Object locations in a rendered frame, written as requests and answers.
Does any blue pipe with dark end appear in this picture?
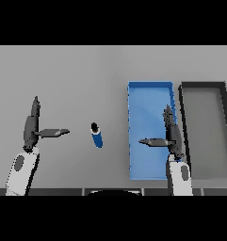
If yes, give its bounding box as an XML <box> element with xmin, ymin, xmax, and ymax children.
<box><xmin>90</xmin><ymin>121</ymin><xmax>104</xmax><ymax>149</ymax></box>

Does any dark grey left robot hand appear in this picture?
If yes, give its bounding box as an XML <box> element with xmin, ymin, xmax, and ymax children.
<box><xmin>23</xmin><ymin>95</ymin><xmax>71</xmax><ymax>153</ymax></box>

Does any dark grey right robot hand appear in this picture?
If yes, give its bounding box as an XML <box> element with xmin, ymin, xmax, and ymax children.
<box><xmin>138</xmin><ymin>104</ymin><xmax>186</xmax><ymax>160</ymax></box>

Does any blue bin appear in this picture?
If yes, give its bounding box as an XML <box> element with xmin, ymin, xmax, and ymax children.
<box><xmin>127</xmin><ymin>81</ymin><xmax>182</xmax><ymax>181</ymax></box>

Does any dark grey bin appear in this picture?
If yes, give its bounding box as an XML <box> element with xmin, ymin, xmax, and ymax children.
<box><xmin>178</xmin><ymin>81</ymin><xmax>227</xmax><ymax>181</ymax></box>

